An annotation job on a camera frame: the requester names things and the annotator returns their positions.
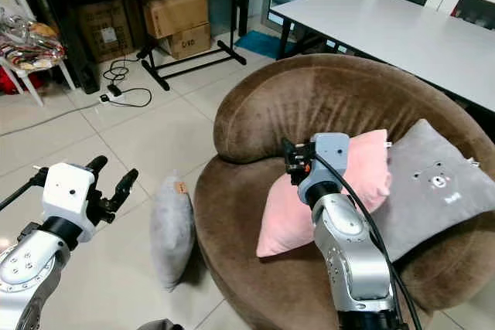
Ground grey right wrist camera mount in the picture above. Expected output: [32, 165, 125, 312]
[297, 132, 351, 192]

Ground black power cable with plug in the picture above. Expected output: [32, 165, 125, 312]
[98, 54, 153, 109]

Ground red bag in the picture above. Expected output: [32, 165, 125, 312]
[0, 66, 22, 97]

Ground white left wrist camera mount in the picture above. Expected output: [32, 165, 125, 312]
[40, 162, 98, 224]

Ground white table with black legs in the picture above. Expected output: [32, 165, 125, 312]
[268, 0, 495, 113]

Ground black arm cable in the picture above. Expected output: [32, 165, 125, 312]
[312, 151, 424, 330]
[0, 168, 47, 212]

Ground round brown sofa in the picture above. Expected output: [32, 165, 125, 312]
[193, 53, 495, 330]

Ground dark robot foot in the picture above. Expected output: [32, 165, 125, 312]
[137, 318, 184, 330]

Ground dark cardboard box with label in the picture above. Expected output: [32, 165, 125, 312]
[77, 0, 137, 63]

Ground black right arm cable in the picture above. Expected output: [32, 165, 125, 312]
[312, 151, 424, 330]

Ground blue floor mat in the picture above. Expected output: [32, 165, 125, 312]
[233, 29, 288, 61]

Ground plain grey pillow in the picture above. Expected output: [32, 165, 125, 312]
[150, 174, 196, 291]

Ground pink pillow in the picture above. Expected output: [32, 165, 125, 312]
[256, 128, 393, 259]

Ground large plain cardboard box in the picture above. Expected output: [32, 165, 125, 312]
[143, 0, 210, 39]

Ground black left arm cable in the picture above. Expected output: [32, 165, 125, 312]
[0, 168, 47, 212]

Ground clear plastic bag of snacks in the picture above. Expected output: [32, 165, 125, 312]
[0, 7, 67, 73]

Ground white stool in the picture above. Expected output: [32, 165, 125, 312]
[0, 53, 77, 108]

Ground small printed cardboard box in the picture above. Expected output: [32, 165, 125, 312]
[165, 22, 214, 61]

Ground grey bear print pillow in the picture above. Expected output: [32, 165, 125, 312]
[366, 118, 495, 264]

